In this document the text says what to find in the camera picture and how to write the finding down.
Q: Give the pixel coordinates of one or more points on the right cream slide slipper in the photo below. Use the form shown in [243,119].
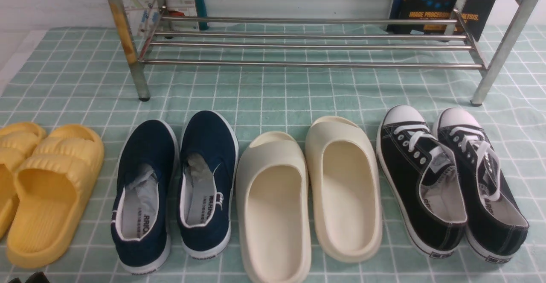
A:
[345,186]

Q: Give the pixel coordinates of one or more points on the teal pole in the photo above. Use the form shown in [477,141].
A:
[201,12]

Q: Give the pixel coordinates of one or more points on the yellow slipper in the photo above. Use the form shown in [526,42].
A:
[54,186]
[17,143]

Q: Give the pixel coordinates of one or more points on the white printed box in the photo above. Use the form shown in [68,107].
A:
[142,14]

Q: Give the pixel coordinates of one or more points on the left yellow slipper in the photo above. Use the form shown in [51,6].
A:
[17,143]

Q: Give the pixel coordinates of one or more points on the metal shoe rack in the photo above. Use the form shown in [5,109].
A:
[457,37]

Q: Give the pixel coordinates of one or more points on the green checked cloth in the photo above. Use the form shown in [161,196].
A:
[79,75]

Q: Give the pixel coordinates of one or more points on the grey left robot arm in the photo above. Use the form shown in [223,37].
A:
[37,277]

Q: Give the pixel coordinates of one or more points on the cream slide slipper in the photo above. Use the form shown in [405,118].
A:
[345,186]
[271,190]

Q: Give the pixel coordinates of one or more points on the left black canvas sneaker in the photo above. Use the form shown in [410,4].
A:
[423,176]

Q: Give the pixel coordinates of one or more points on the navy slip-on shoe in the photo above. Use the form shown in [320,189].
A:
[139,221]
[209,157]

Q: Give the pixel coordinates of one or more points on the dark image processing book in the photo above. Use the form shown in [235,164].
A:
[475,13]

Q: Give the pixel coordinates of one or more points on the left cream slide slipper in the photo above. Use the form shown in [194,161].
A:
[271,190]

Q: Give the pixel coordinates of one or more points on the black canvas sneaker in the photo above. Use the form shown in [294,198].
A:
[423,176]
[496,227]

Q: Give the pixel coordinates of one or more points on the right black canvas sneaker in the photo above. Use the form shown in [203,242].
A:
[496,227]

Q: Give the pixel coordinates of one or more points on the right yellow slipper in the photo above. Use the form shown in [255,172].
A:
[54,186]

